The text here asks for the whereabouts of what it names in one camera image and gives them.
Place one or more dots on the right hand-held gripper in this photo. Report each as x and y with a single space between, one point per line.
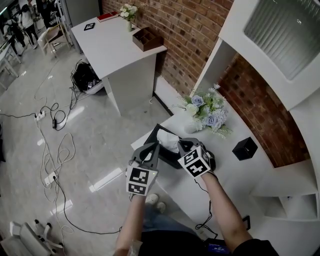
196 162

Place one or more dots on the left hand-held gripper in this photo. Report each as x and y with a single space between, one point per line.
138 178

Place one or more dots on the black tissue box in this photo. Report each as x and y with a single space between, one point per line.
167 156

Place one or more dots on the white tissue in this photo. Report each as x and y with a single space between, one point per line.
166 140

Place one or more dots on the person's left forearm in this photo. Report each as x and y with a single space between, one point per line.
130 225

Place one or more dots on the person's right forearm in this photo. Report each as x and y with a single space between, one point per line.
225 212

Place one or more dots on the white ribbed vase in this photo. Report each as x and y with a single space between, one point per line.
192 128

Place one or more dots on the blue white flower bouquet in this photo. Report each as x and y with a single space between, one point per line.
210 112

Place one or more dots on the person's left shoe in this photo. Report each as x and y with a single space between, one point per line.
152 199

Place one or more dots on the person's shoe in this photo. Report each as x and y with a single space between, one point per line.
152 199
161 207

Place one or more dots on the person's right shoe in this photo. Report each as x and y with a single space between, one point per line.
161 207

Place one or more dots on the black cube box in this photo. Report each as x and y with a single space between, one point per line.
243 150

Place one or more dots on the person's blue jeans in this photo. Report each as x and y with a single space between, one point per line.
165 222

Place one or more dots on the white shelf cabinet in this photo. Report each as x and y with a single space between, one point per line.
275 180

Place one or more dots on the person's black shirt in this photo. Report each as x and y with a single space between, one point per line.
175 245

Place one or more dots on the black power adapter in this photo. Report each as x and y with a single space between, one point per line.
54 123

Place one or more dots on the white power strip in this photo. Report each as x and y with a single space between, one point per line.
50 178
40 115

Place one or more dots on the black bag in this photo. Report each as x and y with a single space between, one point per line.
83 77

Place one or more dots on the black device blue screen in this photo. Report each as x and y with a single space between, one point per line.
216 247

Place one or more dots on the blue binder clip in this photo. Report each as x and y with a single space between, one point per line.
290 198

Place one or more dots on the white side table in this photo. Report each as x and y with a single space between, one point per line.
110 50

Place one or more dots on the brown wooden organizer box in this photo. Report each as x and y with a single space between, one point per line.
147 40

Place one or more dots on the small black framed card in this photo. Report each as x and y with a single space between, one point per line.
89 26

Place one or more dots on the white office chair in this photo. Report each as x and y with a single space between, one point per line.
27 237

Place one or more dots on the white flowers in small vase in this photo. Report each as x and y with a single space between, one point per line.
128 12

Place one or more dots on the red book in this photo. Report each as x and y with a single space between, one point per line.
107 16

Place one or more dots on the wooden chair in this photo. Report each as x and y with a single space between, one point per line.
51 35

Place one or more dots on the grey metal cabinet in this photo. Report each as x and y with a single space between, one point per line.
82 8

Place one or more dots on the black picture frame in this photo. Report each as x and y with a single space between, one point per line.
246 222

